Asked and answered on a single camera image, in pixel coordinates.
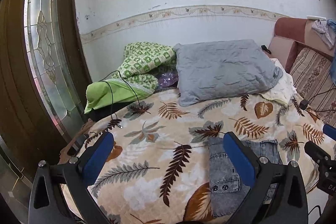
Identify striped brown cushion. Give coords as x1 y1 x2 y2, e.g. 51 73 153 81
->
290 48 335 127

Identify clothes pile on headboard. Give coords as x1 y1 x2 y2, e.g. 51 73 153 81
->
311 19 335 50

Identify pink upholstered headboard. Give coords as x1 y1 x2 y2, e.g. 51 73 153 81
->
268 17 334 73

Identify grey quilted pillow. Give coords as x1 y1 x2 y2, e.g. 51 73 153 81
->
174 39 283 107

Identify grey denim pants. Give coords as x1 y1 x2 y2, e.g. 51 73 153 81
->
208 137 282 218

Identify leaf print beige blanket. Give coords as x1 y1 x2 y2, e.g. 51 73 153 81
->
83 89 335 223

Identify black device by pillow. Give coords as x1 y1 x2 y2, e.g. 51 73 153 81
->
261 45 272 55

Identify black charger adapter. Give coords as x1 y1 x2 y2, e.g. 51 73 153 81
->
299 99 309 110

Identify black cable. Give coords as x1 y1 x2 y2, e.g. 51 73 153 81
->
98 70 142 130

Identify green patterned blanket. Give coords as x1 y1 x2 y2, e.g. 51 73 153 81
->
84 42 177 114

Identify white cream cloth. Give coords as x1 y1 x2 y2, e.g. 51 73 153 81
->
260 59 297 106

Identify brown wooden glass door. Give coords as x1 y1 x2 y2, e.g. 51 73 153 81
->
1 0 91 181

